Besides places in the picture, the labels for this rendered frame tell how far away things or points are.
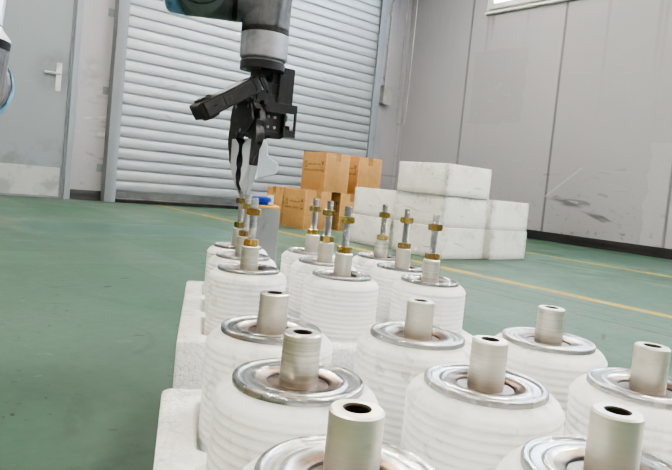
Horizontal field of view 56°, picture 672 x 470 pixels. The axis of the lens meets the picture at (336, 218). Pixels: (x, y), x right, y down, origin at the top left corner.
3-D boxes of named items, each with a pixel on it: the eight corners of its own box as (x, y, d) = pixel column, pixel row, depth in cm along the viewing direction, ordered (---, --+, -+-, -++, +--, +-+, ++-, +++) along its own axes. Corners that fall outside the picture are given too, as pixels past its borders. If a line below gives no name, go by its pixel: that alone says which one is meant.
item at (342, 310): (286, 401, 84) (299, 268, 83) (355, 403, 86) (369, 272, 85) (296, 429, 75) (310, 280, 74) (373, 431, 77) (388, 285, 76)
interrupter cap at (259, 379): (236, 412, 32) (237, 398, 31) (227, 366, 39) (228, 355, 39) (379, 413, 33) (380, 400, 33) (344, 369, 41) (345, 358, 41)
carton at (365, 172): (378, 196, 515) (382, 159, 513) (356, 194, 500) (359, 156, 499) (356, 193, 538) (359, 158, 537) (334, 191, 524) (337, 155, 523)
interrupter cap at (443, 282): (465, 291, 79) (466, 286, 79) (407, 287, 78) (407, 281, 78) (449, 281, 86) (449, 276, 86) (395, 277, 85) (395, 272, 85)
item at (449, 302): (460, 433, 79) (476, 291, 78) (385, 429, 78) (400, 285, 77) (440, 406, 88) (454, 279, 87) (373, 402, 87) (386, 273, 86)
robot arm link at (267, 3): (241, -32, 102) (294, -24, 103) (236, 36, 103) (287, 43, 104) (241, -49, 94) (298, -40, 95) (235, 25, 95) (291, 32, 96)
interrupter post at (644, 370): (643, 400, 40) (650, 350, 40) (618, 387, 43) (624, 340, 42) (675, 401, 41) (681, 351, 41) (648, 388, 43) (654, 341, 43)
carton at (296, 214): (328, 230, 483) (332, 192, 481) (302, 229, 468) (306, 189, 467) (306, 226, 507) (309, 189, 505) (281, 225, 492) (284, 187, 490)
